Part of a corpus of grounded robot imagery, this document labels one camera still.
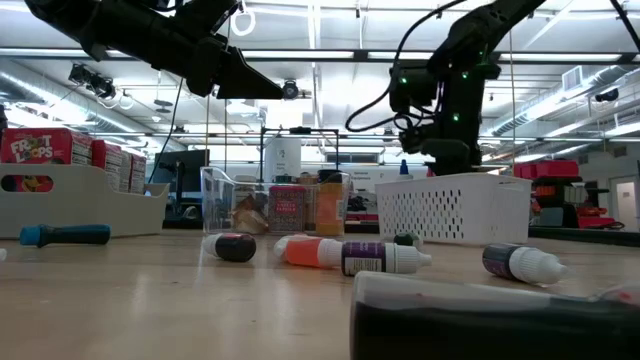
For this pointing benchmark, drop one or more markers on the blue food colour bottle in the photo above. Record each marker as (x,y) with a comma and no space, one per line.
(404,170)

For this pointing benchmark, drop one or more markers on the purple label dropper bottle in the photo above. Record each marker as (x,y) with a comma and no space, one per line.
(370,257)

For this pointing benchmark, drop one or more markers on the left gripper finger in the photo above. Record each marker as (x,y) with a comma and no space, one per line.
(245,80)

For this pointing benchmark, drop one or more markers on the silver ventilation duct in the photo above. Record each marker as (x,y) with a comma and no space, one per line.
(50,95)

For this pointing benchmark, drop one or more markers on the orange dropper bottle white cap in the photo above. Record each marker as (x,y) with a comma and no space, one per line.
(307,252)

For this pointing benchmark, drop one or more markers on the red storage bins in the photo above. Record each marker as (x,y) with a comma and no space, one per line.
(547,170)

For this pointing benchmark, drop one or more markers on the dark dropper bottle white cap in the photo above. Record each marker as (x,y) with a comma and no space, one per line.
(525,263)

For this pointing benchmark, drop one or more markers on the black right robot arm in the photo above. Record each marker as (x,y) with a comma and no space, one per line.
(465,95)

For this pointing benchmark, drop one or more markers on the black ceiling fixture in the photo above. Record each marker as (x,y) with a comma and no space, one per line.
(606,95)

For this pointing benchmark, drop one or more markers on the white perforated plastic basket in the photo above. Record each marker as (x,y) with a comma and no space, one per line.
(450,210)

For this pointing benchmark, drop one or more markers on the pink cereal box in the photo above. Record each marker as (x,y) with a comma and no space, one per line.
(138,175)

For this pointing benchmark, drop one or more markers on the glass spice jar green lid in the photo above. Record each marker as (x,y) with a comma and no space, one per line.
(285,179)

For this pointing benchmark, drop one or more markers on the orange brown snack packet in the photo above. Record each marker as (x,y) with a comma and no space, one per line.
(250,217)

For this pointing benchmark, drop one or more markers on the overhead rig light bar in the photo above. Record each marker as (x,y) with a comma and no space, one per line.
(360,55)

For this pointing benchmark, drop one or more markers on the beige plastic organiser bin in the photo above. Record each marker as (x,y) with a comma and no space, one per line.
(85,210)

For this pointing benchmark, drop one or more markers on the spice jar gold lid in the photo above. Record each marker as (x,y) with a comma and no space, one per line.
(308,179)

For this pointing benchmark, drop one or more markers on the orange spice jar black lid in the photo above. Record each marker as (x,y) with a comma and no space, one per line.
(330,207)

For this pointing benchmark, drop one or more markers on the black overhead camera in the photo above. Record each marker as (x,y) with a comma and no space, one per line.
(290,90)

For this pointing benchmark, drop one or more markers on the dark tube teal cap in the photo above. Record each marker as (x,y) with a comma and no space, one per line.
(75,235)

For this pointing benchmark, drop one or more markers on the red Froot Loops cereal box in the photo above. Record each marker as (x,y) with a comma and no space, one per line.
(45,147)
(106,157)

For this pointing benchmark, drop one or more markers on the spice jar white lid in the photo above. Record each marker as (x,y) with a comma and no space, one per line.
(245,179)

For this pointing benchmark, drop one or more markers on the red label dropper bottle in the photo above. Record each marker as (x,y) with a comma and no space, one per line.
(235,247)
(281,248)

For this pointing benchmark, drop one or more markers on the black ceiling spotlight cluster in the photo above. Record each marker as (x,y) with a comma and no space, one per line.
(100,86)

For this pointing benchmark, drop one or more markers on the dark tube red cap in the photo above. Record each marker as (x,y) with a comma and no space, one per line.
(475,325)

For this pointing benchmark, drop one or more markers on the background computer monitor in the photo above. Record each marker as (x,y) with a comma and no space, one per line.
(192,167)

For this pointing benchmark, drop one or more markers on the small green-capped bottle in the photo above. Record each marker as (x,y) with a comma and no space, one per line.
(406,240)

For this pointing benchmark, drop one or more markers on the white paper sign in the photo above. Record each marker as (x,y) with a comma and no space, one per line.
(282,157)

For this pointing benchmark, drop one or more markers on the clear plastic bin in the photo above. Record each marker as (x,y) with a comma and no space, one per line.
(217,200)

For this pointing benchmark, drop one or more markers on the white ceiling vent box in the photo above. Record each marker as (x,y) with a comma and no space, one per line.
(572,78)

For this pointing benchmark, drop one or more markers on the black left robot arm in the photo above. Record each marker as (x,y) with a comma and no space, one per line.
(125,30)

